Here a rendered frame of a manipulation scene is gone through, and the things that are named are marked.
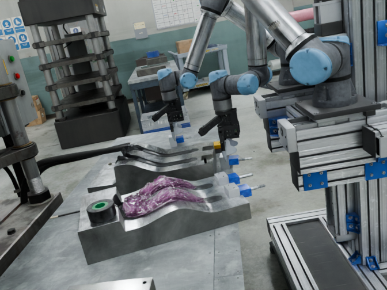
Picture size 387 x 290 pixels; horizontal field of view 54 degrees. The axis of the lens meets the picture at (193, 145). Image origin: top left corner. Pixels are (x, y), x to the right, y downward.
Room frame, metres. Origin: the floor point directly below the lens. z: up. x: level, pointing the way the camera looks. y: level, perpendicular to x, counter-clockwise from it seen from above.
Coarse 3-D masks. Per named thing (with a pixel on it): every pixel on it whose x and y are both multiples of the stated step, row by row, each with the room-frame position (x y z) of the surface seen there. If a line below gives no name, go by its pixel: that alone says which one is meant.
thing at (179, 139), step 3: (171, 135) 1.90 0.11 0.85; (171, 138) 1.87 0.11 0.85; (177, 138) 1.87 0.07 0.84; (180, 138) 1.87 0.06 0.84; (183, 138) 1.87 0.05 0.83; (186, 138) 1.89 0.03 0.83; (189, 138) 1.89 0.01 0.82; (171, 141) 1.87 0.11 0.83; (174, 141) 1.87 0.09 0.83; (177, 141) 1.87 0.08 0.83; (180, 141) 1.87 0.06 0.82; (183, 141) 1.87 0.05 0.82; (171, 144) 1.87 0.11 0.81; (174, 144) 1.87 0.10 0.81
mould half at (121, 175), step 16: (144, 144) 1.58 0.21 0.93; (208, 144) 1.53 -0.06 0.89; (128, 160) 1.39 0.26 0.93; (160, 160) 1.45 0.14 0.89; (176, 160) 1.42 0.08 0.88; (208, 160) 1.34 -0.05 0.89; (96, 176) 1.48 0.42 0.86; (112, 176) 1.44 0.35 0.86; (128, 176) 1.34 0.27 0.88; (144, 176) 1.34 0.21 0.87; (176, 176) 1.32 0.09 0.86; (192, 176) 1.32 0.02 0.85; (208, 176) 1.31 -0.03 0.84; (128, 192) 1.35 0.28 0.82
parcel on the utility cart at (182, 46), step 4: (184, 40) 7.50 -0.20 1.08; (188, 40) 7.34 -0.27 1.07; (176, 44) 7.51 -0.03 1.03; (180, 44) 7.31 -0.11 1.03; (184, 44) 7.32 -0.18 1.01; (188, 44) 7.33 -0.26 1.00; (180, 48) 7.31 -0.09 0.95; (184, 48) 7.32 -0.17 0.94; (188, 48) 7.33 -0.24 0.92; (180, 52) 7.31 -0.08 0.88; (184, 52) 7.32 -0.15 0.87
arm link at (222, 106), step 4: (224, 100) 1.49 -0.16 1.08; (228, 100) 1.43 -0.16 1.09; (216, 104) 1.43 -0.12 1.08; (220, 104) 1.42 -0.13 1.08; (224, 104) 1.42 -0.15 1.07; (228, 104) 1.43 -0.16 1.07; (216, 108) 1.44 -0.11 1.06; (220, 108) 1.42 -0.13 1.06; (224, 108) 1.42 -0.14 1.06; (228, 108) 1.43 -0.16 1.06
